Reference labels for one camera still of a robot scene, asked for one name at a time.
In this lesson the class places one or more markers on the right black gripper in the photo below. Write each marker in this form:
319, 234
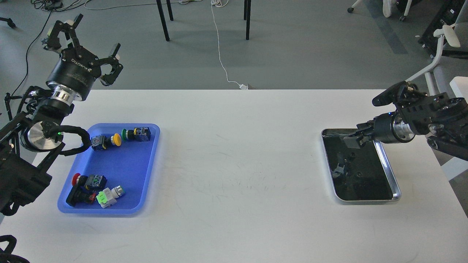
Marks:
388, 128

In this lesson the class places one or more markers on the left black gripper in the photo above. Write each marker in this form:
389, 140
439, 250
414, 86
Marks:
75, 72

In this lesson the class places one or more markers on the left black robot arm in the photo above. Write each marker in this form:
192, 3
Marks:
35, 136

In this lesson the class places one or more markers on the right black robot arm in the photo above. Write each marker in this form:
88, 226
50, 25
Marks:
443, 118

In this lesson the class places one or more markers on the silver metal tray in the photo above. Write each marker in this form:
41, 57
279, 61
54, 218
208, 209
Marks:
377, 183

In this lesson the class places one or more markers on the blue plastic tray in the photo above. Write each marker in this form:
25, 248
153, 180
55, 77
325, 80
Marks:
129, 166

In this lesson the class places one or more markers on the white office chair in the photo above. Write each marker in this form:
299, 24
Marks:
447, 71

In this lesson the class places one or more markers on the yellow push button switch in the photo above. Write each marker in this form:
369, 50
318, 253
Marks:
101, 142

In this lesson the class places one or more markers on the green push button switch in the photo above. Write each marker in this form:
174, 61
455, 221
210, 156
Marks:
140, 134

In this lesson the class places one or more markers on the red push button switch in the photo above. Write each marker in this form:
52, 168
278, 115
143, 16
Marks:
89, 182

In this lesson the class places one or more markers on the black selector switch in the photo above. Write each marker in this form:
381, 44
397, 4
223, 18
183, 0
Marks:
78, 195

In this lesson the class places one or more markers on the white green switch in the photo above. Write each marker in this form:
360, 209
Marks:
108, 197

